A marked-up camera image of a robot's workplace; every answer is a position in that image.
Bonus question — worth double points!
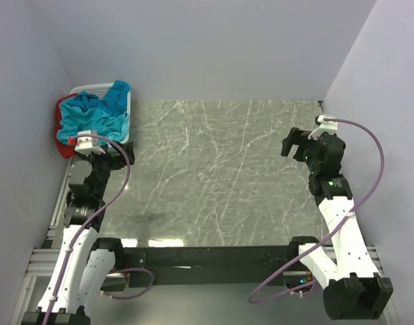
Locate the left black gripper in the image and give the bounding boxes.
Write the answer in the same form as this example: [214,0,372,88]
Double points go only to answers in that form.
[79,140,133,198]

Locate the teal t shirt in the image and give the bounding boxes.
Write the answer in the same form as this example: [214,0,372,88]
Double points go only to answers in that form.
[56,81,130,145]

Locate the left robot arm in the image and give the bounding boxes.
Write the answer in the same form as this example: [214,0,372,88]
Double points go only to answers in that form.
[21,142,135,324]

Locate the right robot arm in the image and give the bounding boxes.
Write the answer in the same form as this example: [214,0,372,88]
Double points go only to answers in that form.
[281,127,393,320]

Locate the red t shirt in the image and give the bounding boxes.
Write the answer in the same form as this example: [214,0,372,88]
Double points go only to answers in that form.
[54,93,76,158]

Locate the white laundry basket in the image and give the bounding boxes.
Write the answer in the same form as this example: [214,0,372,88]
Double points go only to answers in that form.
[61,81,131,143]

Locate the black mounting beam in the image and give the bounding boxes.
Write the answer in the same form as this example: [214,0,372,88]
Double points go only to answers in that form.
[98,244,312,293]

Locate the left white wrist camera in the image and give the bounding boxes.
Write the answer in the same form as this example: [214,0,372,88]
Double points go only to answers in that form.
[68,130,105,155]

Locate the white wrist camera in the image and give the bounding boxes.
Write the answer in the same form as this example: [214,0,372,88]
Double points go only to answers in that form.
[68,130,105,155]
[308,114,338,140]

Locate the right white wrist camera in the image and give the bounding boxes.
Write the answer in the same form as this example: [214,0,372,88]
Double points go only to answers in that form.
[308,114,338,140]

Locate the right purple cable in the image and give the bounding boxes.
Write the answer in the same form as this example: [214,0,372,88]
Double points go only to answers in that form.
[247,118,386,304]

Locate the aluminium rail frame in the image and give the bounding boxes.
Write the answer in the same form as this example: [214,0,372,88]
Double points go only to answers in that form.
[9,159,400,324]

